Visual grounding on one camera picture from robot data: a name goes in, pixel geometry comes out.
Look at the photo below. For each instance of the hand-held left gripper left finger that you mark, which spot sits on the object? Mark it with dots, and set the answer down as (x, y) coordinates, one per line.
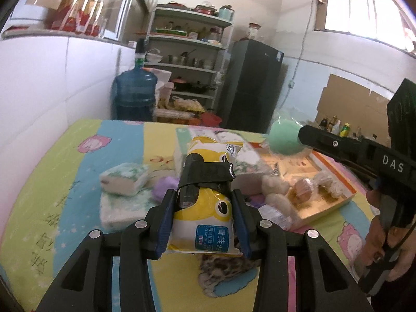
(165, 230)

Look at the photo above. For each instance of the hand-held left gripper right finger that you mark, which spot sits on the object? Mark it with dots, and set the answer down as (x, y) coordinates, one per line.
(241, 234)

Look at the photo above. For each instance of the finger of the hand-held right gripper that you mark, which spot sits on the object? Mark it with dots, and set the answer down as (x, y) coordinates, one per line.
(334, 143)

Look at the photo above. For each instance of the yellow frog tissue pack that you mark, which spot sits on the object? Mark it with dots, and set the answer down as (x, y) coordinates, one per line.
(204, 224)

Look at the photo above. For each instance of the white blue wipes packet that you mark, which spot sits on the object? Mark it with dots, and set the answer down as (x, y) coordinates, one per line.
(276, 217)

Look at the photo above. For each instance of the orange cardboard box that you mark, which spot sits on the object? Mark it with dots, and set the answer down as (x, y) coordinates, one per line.
(325, 208)

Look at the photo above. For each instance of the small green white tissue pack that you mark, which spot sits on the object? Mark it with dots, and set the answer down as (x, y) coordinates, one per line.
(123, 180)

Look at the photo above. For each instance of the person's right hand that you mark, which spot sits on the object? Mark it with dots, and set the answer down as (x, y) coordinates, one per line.
(372, 243)

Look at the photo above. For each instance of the row of condiment bottles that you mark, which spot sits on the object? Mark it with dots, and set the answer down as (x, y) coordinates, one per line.
(341, 128)

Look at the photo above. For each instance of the leopard print cloth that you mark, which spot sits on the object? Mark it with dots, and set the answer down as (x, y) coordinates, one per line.
(224, 269)

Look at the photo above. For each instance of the white fluffy cloth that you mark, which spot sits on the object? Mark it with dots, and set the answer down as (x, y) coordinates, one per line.
(328, 183)

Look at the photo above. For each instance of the brown cardboard sheets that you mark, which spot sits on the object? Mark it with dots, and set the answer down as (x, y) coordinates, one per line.
(354, 100)

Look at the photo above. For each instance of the green sponge in plastic bag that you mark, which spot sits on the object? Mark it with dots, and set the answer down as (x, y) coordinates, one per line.
(286, 136)

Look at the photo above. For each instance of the crumpled clear plastic bag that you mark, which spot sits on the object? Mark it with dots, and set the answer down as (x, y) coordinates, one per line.
(304, 188)

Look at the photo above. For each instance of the dark grey refrigerator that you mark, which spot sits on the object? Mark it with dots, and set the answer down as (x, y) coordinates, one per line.
(250, 87)

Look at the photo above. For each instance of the red plastic basin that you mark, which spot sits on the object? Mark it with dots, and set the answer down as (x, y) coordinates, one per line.
(210, 119)

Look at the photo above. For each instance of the pink plastic bucket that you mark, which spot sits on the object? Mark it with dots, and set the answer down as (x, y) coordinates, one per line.
(166, 94)

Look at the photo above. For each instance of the bright window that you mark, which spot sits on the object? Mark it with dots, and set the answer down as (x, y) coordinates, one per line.
(364, 9)

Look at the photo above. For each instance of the glass jar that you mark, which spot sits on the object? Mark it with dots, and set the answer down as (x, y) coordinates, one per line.
(254, 31)

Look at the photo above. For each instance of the blue water jug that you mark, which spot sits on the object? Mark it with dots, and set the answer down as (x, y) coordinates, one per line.
(135, 94)

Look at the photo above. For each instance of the black wok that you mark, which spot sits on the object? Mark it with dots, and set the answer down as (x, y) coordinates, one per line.
(201, 87)

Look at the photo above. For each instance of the black pot with red lid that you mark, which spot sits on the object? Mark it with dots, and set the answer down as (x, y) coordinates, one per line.
(178, 83)

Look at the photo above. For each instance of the white rice bag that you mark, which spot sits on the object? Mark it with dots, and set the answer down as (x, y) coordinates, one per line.
(159, 76)

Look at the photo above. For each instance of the white metal shelf rack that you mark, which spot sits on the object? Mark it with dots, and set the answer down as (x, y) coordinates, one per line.
(188, 68)

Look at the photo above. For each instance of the teal pot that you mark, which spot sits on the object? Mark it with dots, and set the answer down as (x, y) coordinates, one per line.
(226, 13)

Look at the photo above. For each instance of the white bowl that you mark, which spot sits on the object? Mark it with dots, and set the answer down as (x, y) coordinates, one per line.
(153, 58)

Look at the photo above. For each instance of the black white water pump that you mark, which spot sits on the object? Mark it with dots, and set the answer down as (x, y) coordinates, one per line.
(140, 48)

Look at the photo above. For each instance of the cooking oil bottle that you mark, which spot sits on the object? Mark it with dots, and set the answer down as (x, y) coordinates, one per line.
(70, 1)
(98, 18)
(87, 11)

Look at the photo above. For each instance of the aluminium window frame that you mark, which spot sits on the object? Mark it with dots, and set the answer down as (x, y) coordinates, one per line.
(120, 6)

